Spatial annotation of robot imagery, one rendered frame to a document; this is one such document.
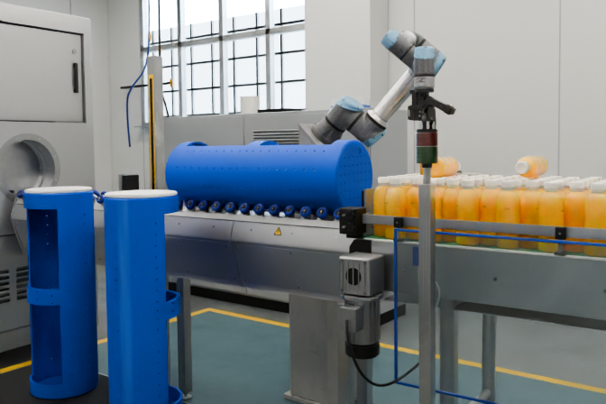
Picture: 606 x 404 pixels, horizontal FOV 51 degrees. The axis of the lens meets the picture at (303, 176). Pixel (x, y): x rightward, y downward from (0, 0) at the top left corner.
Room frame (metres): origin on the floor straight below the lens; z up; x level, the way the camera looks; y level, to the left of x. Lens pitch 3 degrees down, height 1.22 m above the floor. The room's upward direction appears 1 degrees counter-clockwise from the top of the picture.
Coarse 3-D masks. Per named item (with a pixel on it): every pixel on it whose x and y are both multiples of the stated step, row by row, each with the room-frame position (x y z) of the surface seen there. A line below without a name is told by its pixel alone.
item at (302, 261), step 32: (96, 224) 3.06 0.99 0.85; (192, 224) 2.72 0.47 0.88; (224, 224) 2.63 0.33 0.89; (256, 224) 2.53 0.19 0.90; (96, 256) 3.15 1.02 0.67; (192, 256) 2.75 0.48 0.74; (224, 256) 2.64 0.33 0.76; (256, 256) 2.53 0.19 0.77; (288, 256) 2.44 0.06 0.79; (320, 256) 2.35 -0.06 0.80; (256, 288) 2.60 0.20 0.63; (288, 288) 2.50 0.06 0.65; (320, 288) 2.40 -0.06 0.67
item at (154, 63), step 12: (156, 60) 3.46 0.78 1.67; (156, 72) 3.46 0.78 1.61; (156, 84) 3.46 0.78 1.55; (156, 96) 3.46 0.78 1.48; (156, 108) 3.46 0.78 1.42; (156, 120) 3.46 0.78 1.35; (156, 132) 3.45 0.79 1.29; (156, 144) 3.45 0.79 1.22; (156, 156) 3.45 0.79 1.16; (156, 168) 3.45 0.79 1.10; (156, 180) 3.46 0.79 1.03
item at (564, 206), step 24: (456, 192) 2.04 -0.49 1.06; (480, 192) 2.03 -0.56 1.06; (504, 192) 1.91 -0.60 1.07; (528, 192) 1.91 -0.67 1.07; (552, 192) 1.84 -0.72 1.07; (576, 192) 1.84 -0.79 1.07; (600, 192) 1.77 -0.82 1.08; (456, 216) 2.00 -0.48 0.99; (480, 216) 1.99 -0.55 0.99; (504, 216) 1.90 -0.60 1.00; (528, 216) 1.89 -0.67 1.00; (552, 216) 1.83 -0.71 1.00; (576, 216) 1.82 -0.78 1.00; (600, 216) 1.75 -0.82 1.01; (576, 240) 1.82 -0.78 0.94; (600, 240) 1.75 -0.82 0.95
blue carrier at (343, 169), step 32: (192, 160) 2.71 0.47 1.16; (224, 160) 2.62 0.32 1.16; (256, 160) 2.52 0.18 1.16; (288, 160) 2.43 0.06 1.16; (320, 160) 2.35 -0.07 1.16; (352, 160) 2.39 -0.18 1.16; (192, 192) 2.72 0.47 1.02; (224, 192) 2.62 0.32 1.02; (256, 192) 2.52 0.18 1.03; (288, 192) 2.43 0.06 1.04; (320, 192) 2.34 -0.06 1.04; (352, 192) 2.39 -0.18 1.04
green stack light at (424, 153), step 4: (416, 148) 1.86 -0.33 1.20; (420, 148) 1.84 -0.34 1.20; (424, 148) 1.83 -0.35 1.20; (428, 148) 1.83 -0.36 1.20; (432, 148) 1.83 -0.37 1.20; (436, 148) 1.84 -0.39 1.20; (416, 152) 1.86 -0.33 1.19; (420, 152) 1.84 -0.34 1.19; (424, 152) 1.84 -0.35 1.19; (428, 152) 1.83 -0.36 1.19; (432, 152) 1.83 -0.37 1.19; (436, 152) 1.85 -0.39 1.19; (416, 156) 1.86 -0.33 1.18; (420, 156) 1.84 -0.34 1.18; (424, 156) 1.83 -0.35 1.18; (428, 156) 1.83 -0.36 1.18; (432, 156) 1.83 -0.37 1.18; (436, 156) 1.84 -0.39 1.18; (416, 160) 1.86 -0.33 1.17; (420, 160) 1.84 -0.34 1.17; (424, 160) 1.83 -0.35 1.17; (428, 160) 1.83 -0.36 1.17; (432, 160) 1.83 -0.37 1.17; (436, 160) 1.84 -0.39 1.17
